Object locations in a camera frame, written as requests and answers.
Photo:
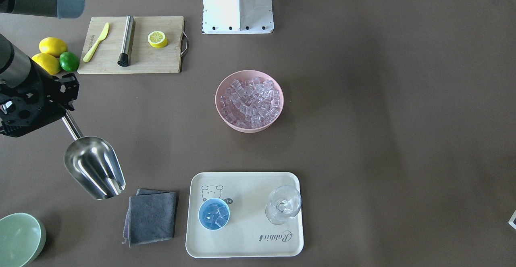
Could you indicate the steel muddler black tip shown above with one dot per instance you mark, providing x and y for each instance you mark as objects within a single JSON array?
[{"x": 125, "y": 52}]

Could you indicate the lower yellow lemon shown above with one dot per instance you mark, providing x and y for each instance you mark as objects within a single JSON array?
[{"x": 48, "y": 62}]

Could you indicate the ice cubes in cup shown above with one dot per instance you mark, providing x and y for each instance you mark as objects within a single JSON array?
[{"x": 215, "y": 216}]

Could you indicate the green bowl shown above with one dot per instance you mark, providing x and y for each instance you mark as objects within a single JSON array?
[{"x": 22, "y": 237}]

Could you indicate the clear wine glass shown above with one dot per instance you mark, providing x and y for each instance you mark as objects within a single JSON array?
[{"x": 284, "y": 203}]

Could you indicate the stainless steel scoop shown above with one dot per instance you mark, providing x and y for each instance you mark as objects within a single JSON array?
[{"x": 93, "y": 163}]

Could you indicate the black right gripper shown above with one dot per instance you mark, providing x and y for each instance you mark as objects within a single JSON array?
[{"x": 39, "y": 82}]

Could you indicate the yellow lemon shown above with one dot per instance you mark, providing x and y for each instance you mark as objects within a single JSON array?
[
  {"x": 48, "y": 62},
  {"x": 53, "y": 46}
]

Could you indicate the half lemon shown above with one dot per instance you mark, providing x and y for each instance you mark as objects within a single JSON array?
[{"x": 157, "y": 39}]

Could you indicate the grey folded cloth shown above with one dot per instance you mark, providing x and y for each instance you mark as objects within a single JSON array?
[{"x": 150, "y": 217}]

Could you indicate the clear ice cubes pile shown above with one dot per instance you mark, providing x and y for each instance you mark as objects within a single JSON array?
[{"x": 250, "y": 102}]

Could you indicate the light blue cup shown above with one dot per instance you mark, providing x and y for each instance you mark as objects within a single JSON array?
[{"x": 205, "y": 205}]

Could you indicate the green lime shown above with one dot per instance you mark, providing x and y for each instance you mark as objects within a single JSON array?
[{"x": 69, "y": 62}]

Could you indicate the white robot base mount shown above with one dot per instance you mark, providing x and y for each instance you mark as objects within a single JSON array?
[{"x": 237, "y": 17}]

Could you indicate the yellow plastic knife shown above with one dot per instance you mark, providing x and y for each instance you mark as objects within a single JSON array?
[{"x": 102, "y": 36}]

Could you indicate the bamboo cutting board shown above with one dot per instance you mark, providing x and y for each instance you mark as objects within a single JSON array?
[{"x": 143, "y": 58}]

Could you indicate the cream rabbit tray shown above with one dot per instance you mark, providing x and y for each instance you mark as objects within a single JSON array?
[{"x": 248, "y": 233}]

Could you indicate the upper yellow lemon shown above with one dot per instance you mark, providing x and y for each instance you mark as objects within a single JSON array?
[{"x": 53, "y": 46}]

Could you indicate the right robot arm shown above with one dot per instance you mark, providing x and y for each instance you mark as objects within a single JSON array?
[{"x": 14, "y": 63}]

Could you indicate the pink bowl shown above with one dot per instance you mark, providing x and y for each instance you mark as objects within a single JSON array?
[{"x": 249, "y": 101}]

